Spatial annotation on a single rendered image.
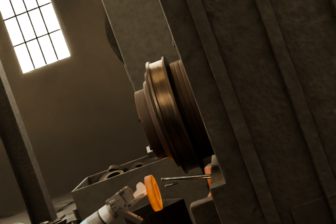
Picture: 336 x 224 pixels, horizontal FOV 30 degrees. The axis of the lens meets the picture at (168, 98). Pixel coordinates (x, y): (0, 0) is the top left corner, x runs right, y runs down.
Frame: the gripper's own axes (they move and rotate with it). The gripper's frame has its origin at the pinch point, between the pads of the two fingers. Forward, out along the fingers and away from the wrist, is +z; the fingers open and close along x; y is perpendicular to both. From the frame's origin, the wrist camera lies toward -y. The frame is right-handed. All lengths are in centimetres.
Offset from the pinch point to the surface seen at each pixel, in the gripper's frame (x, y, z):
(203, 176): -33.7, -5.2, 24.8
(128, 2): 235, 120, 28
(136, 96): -25.8, 34.4, 20.9
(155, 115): -38, 24, 24
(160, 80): -36, 33, 33
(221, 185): -66, -8, 32
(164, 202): 40.0, -11.4, -6.0
